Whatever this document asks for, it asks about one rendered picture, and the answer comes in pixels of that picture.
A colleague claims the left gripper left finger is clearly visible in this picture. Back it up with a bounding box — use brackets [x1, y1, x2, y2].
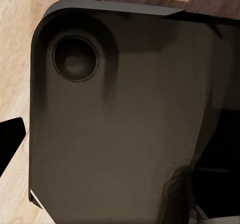
[0, 117, 26, 177]

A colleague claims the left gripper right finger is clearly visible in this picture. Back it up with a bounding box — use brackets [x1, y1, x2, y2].
[224, 116, 240, 157]

